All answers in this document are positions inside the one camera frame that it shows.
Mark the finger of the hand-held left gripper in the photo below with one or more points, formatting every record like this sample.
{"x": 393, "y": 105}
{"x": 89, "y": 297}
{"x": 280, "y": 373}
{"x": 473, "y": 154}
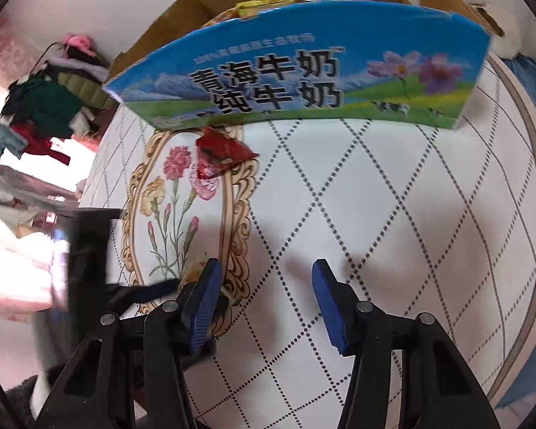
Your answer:
{"x": 152, "y": 289}

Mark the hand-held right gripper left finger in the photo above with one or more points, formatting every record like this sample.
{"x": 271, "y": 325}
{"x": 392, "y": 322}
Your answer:
{"x": 205, "y": 304}

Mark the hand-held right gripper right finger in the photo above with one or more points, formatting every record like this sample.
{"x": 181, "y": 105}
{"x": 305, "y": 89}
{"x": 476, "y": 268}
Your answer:
{"x": 328, "y": 308}

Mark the small red snack packet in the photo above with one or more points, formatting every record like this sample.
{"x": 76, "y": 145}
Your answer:
{"x": 219, "y": 149}

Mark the blue and green cardboard box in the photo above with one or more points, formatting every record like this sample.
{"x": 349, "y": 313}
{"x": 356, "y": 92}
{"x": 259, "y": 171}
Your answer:
{"x": 295, "y": 76}

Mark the pile of clothes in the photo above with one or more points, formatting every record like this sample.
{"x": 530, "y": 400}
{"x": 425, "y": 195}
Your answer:
{"x": 49, "y": 102}

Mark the dark fuzzy cloth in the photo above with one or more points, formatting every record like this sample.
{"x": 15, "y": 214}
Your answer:
{"x": 20, "y": 400}

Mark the yellow snack packet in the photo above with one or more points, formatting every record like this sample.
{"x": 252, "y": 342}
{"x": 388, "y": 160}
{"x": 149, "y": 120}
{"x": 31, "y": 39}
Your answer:
{"x": 263, "y": 6}

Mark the blue cloth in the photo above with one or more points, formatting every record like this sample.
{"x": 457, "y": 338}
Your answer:
{"x": 531, "y": 80}

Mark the white plush toy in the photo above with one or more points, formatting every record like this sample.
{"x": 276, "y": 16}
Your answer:
{"x": 504, "y": 31}

